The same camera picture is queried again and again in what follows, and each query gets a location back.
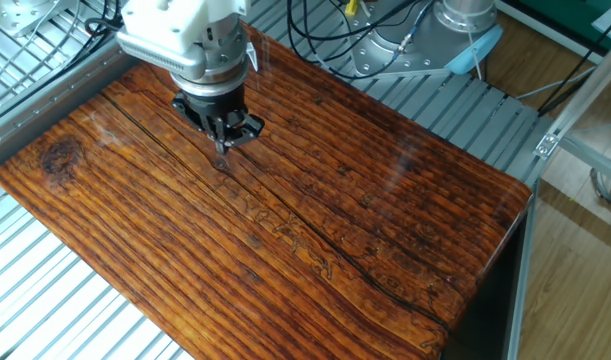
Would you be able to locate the aluminium frame beam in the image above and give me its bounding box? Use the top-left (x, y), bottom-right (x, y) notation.
top-left (557, 134), bottom-right (611, 187)

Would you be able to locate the black floor cable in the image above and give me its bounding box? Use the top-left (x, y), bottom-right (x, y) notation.
top-left (534, 9), bottom-right (611, 119)

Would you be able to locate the grey aluminium side rail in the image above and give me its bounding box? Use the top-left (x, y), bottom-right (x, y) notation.
top-left (0, 37), bottom-right (136, 176)

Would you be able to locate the white plastic wrist mount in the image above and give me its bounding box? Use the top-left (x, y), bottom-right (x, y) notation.
top-left (120, 0), bottom-right (251, 54)

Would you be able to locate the black cable with white label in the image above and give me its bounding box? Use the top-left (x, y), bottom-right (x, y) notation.
top-left (284, 0), bottom-right (431, 81)

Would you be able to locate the wood grain print mat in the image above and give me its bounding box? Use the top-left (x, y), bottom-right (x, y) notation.
top-left (0, 19), bottom-right (534, 360)

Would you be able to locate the green board with white frame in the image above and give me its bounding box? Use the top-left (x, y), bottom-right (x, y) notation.
top-left (494, 0), bottom-right (611, 51)

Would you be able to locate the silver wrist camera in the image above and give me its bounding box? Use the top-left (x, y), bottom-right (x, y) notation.
top-left (115, 30), bottom-right (209, 81)

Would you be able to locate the aluminium frame post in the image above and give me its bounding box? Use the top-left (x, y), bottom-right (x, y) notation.
top-left (534, 29), bottom-right (611, 161)

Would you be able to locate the thin white cable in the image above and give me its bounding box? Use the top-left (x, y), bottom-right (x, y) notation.
top-left (0, 0), bottom-right (79, 96)

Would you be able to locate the grey cable with metal connector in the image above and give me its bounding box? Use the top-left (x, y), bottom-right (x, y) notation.
top-left (392, 0), bottom-right (436, 55)

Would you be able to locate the white floor cable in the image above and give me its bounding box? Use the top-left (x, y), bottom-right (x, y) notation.
top-left (514, 64), bottom-right (599, 101)

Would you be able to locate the grey cable bundle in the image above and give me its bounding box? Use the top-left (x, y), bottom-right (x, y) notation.
top-left (588, 159), bottom-right (611, 226)

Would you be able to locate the silver corner bracket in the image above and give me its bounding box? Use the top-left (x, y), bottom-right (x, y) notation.
top-left (533, 130), bottom-right (561, 161)

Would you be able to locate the silver perforated mounting plate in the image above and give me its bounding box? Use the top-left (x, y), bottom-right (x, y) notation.
top-left (0, 0), bottom-right (72, 39)

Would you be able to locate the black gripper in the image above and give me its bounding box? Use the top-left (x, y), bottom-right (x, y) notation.
top-left (170, 82), bottom-right (266, 155)

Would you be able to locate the grey table frame leg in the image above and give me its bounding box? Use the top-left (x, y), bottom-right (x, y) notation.
top-left (502, 182), bottom-right (540, 360)

